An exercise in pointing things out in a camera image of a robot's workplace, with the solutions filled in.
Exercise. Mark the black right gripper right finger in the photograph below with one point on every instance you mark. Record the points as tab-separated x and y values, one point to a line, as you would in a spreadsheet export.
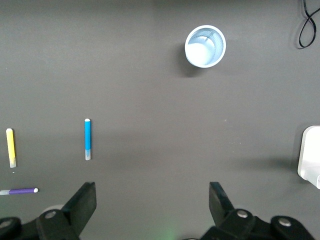
221	210

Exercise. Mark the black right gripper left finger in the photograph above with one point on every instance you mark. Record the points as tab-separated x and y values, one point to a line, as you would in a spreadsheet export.
80	207

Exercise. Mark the blue marker with clear cap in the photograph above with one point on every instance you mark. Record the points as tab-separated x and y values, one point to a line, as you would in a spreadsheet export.
87	137

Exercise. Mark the purple marker with clear cap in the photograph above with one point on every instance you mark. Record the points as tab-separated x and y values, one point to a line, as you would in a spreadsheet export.
20	191

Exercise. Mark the yellow marker with clear cap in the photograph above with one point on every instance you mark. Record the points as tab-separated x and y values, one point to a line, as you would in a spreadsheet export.
10	145

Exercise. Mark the white stand with flat base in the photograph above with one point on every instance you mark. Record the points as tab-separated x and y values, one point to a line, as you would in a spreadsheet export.
310	155

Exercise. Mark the light blue plastic cup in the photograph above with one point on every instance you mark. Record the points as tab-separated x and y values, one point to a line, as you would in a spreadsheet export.
200	53

